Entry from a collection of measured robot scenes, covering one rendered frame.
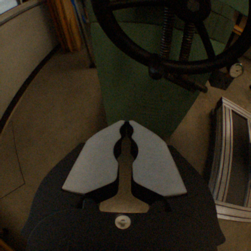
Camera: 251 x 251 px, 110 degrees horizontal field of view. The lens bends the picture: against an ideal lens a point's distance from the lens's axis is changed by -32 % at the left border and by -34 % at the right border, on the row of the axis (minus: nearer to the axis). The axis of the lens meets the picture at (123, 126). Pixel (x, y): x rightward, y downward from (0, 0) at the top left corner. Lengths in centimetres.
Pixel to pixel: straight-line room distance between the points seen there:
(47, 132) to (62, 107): 25
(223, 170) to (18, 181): 138
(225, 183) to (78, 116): 108
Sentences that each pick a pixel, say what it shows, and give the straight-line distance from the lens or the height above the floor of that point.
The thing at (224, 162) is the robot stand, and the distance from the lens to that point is 83.
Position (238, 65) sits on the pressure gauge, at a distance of 49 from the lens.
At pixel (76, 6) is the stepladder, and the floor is 68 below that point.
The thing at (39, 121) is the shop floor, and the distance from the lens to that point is 120.
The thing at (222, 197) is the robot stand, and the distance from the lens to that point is 79.
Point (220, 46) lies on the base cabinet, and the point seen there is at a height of 70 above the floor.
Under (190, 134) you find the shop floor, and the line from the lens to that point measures 104.
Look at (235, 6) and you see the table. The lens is 48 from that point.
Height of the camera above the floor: 82
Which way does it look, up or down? 61 degrees down
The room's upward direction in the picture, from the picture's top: straight up
